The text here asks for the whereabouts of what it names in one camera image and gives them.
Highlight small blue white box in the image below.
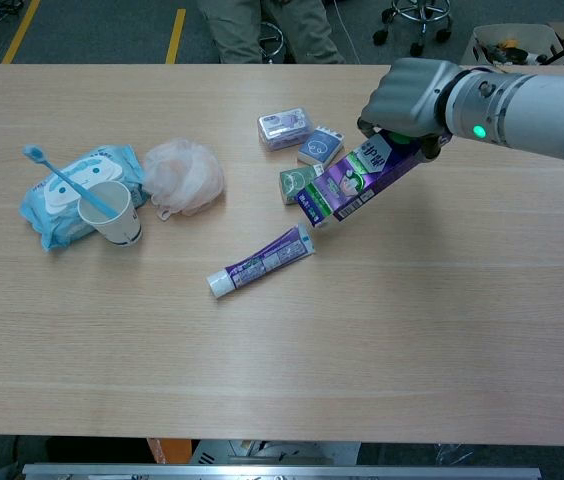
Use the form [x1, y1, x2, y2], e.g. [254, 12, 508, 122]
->
[296, 124, 346, 169]

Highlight purple toothpaste tube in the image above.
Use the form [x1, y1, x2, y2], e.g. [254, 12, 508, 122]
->
[205, 223, 316, 300]

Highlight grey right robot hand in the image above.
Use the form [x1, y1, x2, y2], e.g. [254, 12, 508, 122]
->
[356, 58, 463, 160]

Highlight blue wet wipes pack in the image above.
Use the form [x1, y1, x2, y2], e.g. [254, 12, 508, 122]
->
[18, 144, 151, 252]

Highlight white storage bin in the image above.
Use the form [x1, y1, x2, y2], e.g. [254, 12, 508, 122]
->
[459, 22, 564, 66]

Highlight person legs in khaki trousers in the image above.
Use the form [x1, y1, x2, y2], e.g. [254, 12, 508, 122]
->
[196, 0, 347, 65]

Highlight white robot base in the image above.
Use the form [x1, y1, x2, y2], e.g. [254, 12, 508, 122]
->
[189, 439, 361, 466]

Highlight office chair base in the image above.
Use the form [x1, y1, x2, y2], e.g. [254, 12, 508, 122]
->
[371, 0, 456, 57]

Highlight clear plastic floss pick box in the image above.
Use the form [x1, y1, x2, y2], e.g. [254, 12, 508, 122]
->
[256, 106, 317, 152]

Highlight white paper cup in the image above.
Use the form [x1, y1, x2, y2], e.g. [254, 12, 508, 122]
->
[77, 180, 143, 248]

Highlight aluminium profile rail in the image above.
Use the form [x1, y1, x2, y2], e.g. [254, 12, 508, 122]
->
[21, 462, 543, 480]

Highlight blue toothbrush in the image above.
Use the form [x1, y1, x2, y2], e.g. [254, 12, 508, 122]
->
[22, 144, 120, 220]

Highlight pale pink bath pouf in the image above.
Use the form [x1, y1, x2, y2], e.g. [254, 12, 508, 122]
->
[140, 138, 226, 220]

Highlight orange object under table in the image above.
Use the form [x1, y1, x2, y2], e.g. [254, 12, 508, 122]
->
[146, 437, 193, 465]

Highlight purple toothpaste box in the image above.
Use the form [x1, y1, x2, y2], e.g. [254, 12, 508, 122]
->
[294, 128, 454, 229]

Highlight chrome stool behind person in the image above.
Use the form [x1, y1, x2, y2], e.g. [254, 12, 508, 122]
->
[259, 19, 294, 64]

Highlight small green packet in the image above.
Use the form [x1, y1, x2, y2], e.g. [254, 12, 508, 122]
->
[278, 165, 324, 206]

